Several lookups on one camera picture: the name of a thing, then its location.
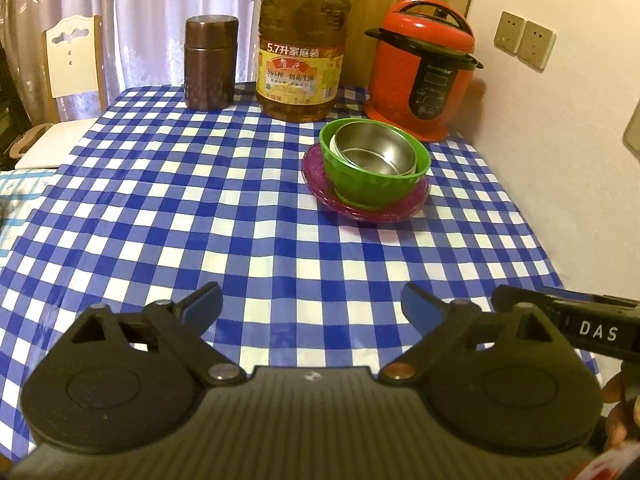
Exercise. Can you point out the red white printed item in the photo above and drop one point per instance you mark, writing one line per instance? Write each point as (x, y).
(610, 467)

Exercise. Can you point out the red electric pressure cooker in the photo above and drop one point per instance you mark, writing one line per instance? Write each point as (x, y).
(415, 70)

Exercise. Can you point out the sheer white curtain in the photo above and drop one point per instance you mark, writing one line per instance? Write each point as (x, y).
(150, 10)

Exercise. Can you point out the pink transparent plastic plate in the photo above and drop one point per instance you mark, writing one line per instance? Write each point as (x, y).
(372, 219)
(314, 170)
(350, 211)

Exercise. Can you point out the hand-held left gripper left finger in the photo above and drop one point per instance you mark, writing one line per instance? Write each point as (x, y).
(202, 306)

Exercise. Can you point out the person's right hand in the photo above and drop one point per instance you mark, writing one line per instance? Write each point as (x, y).
(622, 425)

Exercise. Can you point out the light blue printed cloth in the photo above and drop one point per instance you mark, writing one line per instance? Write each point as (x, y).
(22, 200)

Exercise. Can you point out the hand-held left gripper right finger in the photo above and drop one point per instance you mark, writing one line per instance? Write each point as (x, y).
(420, 306)

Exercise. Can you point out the brown cylindrical canister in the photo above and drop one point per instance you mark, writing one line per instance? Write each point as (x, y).
(211, 65)

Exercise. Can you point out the blue white checked tablecloth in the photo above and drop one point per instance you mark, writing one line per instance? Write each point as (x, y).
(200, 220)

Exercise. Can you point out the green plastic bowl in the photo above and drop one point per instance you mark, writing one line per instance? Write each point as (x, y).
(370, 190)

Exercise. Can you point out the large cooking oil bottle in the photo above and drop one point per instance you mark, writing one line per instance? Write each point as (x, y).
(300, 60)

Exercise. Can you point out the stainless steel bowl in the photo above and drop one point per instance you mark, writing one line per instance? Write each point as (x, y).
(380, 150)

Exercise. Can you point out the large beige wall socket panel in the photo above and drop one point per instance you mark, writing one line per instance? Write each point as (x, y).
(634, 132)

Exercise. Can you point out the dark wooden rack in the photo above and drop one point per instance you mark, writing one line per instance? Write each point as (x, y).
(12, 110)

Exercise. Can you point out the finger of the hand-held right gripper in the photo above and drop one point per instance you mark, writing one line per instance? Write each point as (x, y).
(530, 296)

